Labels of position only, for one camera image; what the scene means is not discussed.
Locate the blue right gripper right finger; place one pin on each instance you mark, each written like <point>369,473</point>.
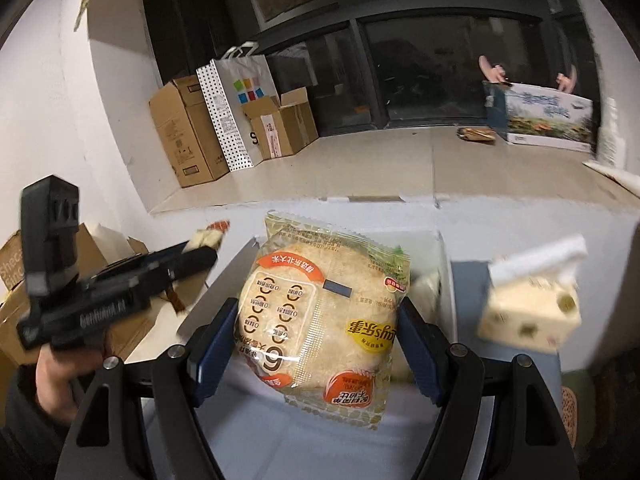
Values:
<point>426,350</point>

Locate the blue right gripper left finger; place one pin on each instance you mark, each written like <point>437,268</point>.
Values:
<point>211,350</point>

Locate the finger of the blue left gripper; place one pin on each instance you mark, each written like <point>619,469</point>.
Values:
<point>152,264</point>

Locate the beige cracker packet red ends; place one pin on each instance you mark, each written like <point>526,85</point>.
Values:
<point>183,293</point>

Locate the round rice cake packet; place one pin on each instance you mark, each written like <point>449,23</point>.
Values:
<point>317,318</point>

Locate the person's left hand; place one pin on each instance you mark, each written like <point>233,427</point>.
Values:
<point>55,371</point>

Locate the brown cardboard boxes on floor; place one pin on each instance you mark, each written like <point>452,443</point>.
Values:
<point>119,313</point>

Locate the white cardboard snack box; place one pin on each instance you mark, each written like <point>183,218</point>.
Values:
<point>427,264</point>

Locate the beige tissue pack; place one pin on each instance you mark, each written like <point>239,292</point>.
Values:
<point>532,301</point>

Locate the tall brown cardboard box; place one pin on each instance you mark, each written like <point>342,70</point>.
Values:
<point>182,121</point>

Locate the small open cardboard box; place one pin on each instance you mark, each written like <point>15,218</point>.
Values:
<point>284,125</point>

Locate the white dotted paper bag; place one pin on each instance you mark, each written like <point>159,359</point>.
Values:
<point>238,78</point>

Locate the printed landscape carton box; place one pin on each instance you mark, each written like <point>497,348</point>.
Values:
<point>538,116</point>

